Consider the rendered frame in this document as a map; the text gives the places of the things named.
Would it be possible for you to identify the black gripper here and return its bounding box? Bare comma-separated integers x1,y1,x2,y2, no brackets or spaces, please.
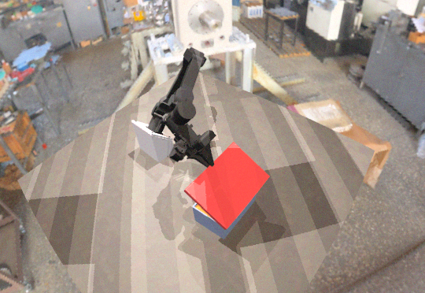
173,123,216,168

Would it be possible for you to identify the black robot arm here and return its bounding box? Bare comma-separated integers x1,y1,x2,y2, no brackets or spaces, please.
145,47,206,162

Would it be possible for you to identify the blue open box with yellow inside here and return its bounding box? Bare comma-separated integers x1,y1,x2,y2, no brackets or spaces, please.
192,195,256,239

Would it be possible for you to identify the red box lid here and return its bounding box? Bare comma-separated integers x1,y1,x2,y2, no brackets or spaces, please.
184,143,270,230

